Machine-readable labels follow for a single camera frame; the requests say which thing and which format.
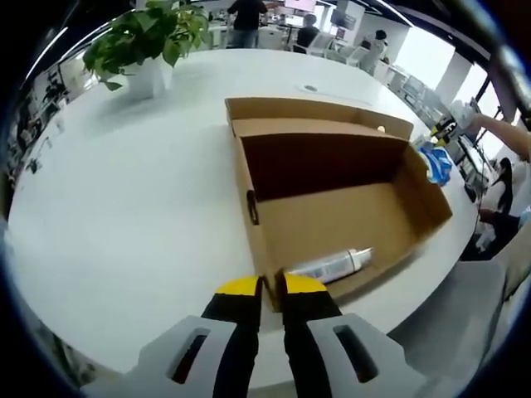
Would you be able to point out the pink wall screen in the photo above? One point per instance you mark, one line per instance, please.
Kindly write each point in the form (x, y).
(300, 3)

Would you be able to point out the small black table object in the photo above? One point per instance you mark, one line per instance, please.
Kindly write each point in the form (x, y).
(34, 166)

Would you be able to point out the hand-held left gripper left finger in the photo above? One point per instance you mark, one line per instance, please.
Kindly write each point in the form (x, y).
(236, 331)

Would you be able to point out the grey chair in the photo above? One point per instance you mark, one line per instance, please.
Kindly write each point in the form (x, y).
(452, 315)

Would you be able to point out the dark blue wet wipes packet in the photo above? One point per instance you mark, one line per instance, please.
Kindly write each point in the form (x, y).
(440, 166)

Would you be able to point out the white spray bottle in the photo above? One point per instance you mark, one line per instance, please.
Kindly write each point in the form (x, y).
(332, 265)

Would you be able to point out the dark wall monitor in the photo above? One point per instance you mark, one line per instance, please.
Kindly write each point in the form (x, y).
(344, 17)

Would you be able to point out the green potted plant white pot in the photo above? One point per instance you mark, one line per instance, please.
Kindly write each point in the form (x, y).
(141, 37)

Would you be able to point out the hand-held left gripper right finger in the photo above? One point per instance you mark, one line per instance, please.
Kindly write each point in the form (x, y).
(303, 331)

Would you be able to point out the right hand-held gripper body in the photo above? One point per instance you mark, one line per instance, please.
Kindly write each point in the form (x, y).
(464, 118)

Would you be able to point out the brown cardboard shoe box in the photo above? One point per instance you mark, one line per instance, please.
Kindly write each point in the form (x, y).
(344, 219)

